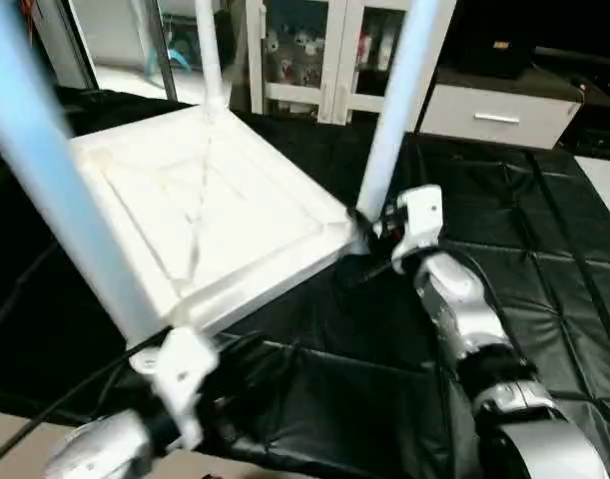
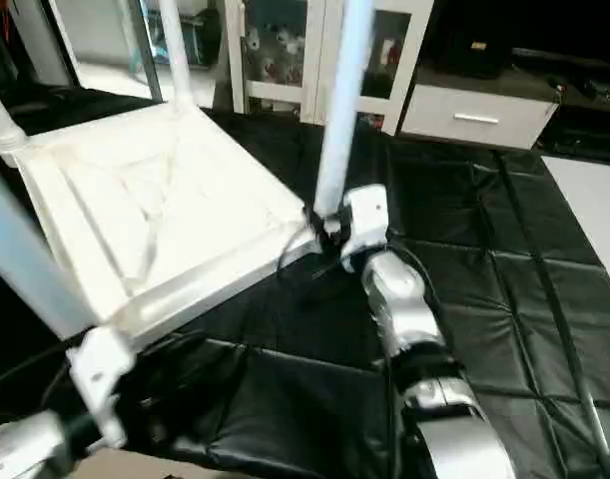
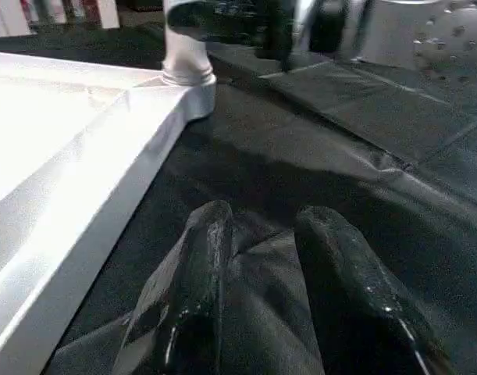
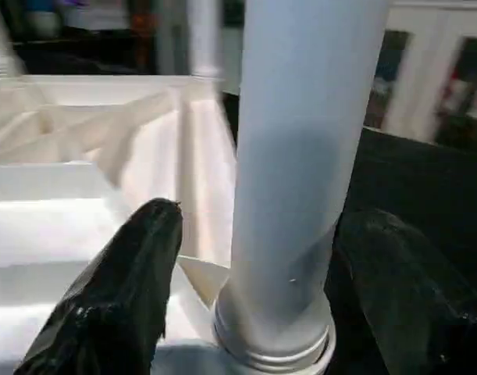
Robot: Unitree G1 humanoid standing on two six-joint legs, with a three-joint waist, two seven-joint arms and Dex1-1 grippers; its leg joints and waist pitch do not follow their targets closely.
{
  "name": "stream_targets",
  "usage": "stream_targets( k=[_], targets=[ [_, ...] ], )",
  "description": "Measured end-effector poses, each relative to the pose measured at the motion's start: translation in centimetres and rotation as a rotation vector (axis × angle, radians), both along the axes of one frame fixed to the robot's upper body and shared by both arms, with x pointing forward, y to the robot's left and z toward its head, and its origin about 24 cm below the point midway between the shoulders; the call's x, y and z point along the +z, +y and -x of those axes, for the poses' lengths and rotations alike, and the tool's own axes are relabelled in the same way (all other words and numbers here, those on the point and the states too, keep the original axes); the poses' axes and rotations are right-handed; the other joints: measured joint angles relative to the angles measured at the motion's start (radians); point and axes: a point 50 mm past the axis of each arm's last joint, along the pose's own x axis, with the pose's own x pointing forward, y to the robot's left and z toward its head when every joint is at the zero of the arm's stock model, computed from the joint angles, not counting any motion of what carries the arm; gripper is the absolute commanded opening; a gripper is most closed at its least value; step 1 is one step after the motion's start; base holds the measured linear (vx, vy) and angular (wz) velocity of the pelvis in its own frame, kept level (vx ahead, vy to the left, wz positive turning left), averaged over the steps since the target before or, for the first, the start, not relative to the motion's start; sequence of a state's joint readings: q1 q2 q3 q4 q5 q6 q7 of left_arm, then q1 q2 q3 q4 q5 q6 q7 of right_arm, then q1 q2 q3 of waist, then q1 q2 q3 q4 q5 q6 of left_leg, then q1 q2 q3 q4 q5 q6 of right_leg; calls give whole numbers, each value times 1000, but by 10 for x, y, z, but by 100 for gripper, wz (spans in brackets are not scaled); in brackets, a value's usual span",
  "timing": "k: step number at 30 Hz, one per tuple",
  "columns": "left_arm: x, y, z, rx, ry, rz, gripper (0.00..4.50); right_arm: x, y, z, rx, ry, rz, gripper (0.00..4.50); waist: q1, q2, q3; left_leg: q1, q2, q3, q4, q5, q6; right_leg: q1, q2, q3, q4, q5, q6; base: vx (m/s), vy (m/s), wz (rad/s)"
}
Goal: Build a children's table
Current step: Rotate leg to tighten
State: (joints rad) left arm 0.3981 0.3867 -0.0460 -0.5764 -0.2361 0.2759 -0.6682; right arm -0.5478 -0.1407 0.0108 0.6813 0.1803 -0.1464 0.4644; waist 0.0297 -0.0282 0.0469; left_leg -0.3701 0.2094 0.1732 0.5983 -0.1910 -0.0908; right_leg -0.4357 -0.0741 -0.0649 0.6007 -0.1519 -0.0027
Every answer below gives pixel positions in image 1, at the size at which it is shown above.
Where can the black speaker box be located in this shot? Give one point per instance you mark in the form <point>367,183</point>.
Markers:
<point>499,45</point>

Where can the white glass door cabinet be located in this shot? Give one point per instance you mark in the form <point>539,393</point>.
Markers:
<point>334,100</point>

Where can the white plastic table top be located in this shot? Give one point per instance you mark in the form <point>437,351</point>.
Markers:
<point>235,200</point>

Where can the white drawer unit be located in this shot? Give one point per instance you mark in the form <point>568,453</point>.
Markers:
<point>494,118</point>

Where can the white flat board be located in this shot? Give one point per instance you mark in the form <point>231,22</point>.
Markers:
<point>604,180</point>

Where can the dark TV stand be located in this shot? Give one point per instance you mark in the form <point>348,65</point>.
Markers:
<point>599,110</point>

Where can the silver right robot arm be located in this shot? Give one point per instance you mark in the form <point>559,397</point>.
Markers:
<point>459,299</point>

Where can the black table mat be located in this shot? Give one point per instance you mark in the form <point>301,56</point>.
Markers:
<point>334,379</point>

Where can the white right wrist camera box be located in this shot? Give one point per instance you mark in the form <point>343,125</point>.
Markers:
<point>419,215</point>

